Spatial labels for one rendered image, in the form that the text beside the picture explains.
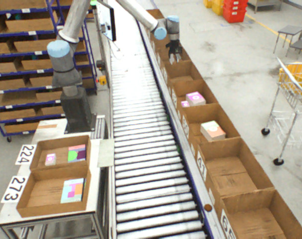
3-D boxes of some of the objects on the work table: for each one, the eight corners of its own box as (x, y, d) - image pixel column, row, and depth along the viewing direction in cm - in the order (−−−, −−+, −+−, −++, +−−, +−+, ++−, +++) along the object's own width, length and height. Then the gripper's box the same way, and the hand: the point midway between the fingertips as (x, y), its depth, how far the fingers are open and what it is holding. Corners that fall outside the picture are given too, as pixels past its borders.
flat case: (68, 166, 184) (67, 165, 183) (69, 148, 199) (68, 147, 198) (87, 162, 186) (86, 161, 185) (86, 145, 201) (86, 144, 200)
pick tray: (35, 180, 178) (30, 171, 171) (91, 174, 179) (88, 165, 173) (21, 218, 155) (14, 209, 149) (85, 210, 157) (82, 201, 151)
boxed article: (47, 168, 185) (45, 164, 182) (49, 158, 193) (47, 154, 190) (55, 167, 186) (53, 163, 183) (56, 157, 194) (55, 153, 191)
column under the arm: (64, 134, 215) (52, 102, 195) (69, 116, 236) (59, 85, 216) (94, 131, 217) (86, 99, 197) (97, 113, 237) (89, 83, 217)
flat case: (60, 206, 158) (59, 205, 157) (65, 182, 173) (64, 180, 172) (82, 203, 159) (82, 201, 158) (85, 179, 174) (84, 178, 173)
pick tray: (42, 150, 201) (37, 141, 195) (91, 143, 205) (88, 134, 199) (33, 178, 179) (28, 169, 173) (89, 169, 183) (86, 160, 177)
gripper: (171, 42, 196) (173, 67, 208) (184, 38, 201) (184, 63, 213) (165, 39, 203) (167, 64, 215) (177, 36, 207) (178, 60, 219)
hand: (174, 61), depth 215 cm, fingers open, 5 cm apart
